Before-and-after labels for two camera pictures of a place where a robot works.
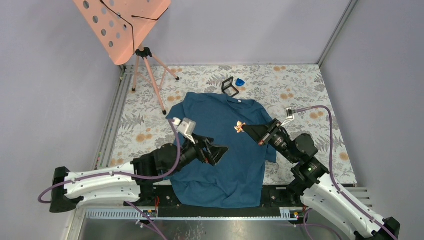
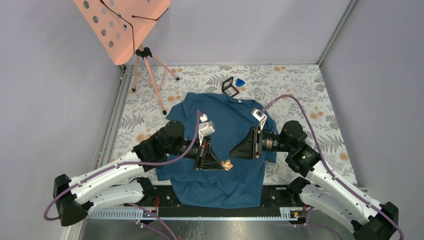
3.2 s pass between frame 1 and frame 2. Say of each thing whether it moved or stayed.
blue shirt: stayed
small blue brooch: stayed
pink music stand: stayed
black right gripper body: moved
